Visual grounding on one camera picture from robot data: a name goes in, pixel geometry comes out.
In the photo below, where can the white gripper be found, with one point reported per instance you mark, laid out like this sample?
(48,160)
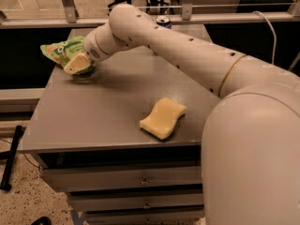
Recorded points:
(91,48)

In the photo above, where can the green rice chip bag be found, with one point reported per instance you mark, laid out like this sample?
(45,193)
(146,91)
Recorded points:
(62,52)

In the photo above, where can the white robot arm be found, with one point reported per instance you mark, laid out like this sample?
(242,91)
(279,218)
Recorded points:
(251,139)

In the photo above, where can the grey drawer cabinet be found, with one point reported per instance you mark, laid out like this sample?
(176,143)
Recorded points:
(85,134)

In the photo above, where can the blue pepsi can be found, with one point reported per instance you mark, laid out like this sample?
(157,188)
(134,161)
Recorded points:
(163,21)

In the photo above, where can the yellow sponge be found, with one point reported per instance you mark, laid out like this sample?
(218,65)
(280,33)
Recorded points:
(162,119)

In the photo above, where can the black metal stand leg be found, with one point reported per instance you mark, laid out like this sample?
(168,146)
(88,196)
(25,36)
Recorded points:
(8,157)

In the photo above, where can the metal railing frame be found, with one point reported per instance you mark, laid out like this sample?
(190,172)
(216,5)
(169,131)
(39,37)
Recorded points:
(91,13)

